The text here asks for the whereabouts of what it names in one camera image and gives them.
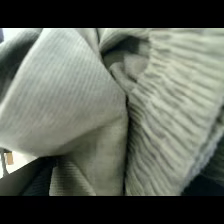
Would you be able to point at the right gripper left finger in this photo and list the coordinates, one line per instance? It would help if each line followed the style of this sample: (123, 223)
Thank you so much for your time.
(20, 183)

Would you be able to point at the dark green pants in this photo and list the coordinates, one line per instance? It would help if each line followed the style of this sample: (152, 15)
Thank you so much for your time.
(83, 100)

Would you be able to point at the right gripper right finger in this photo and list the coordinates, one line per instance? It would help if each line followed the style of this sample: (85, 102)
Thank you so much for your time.
(208, 188)

